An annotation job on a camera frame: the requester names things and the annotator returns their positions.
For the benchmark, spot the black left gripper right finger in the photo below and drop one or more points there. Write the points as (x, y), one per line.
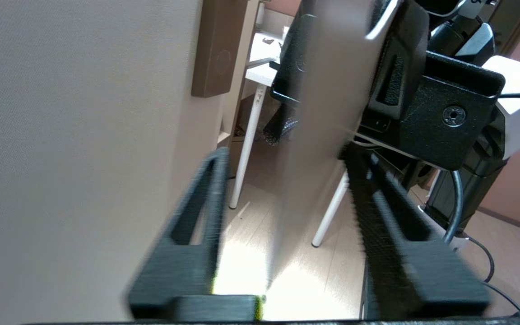
(400, 271)

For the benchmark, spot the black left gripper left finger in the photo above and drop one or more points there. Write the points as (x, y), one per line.
(183, 271)

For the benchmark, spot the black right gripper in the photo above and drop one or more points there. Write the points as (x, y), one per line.
(449, 117)

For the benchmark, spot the blue do-not-disturb door hanger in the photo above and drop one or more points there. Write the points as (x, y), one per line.
(323, 135)

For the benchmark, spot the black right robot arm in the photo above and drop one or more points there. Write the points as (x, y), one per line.
(449, 36)

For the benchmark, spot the beige room door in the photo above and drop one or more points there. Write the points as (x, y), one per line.
(84, 135)

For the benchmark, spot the black robot torso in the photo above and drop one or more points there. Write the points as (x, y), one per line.
(467, 194)

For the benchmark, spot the white table leg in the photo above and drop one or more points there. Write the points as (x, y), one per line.
(246, 149)

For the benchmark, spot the brown metal lock plate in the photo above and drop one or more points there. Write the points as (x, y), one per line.
(217, 49)

